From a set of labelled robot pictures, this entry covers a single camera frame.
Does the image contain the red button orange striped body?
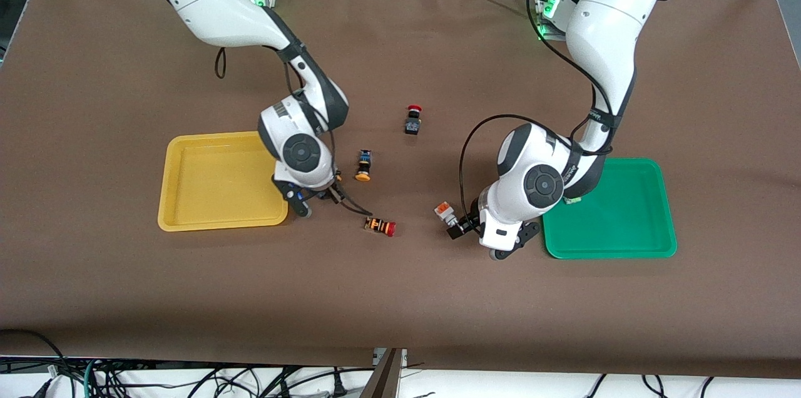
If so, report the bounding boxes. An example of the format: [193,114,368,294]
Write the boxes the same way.
[364,216,397,237]

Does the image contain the brown table mat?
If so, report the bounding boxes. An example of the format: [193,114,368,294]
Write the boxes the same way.
[0,0,801,380]

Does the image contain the yellow plastic tray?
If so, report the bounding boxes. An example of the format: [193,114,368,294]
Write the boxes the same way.
[157,130,291,232]

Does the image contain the green plastic tray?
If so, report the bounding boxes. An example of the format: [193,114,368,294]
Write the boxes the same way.
[541,158,678,260]

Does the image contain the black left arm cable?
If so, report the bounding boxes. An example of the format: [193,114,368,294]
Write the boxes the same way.
[459,0,620,231]

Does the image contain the aluminium profile post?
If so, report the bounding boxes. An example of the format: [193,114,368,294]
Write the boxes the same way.
[360,348,409,398]

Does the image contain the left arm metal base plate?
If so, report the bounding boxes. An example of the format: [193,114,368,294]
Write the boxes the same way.
[536,0,571,42]

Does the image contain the teal floor cable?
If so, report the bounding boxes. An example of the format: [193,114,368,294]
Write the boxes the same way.
[80,359,99,398]

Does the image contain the black looped floor cable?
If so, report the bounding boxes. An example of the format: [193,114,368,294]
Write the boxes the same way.
[0,328,68,383]

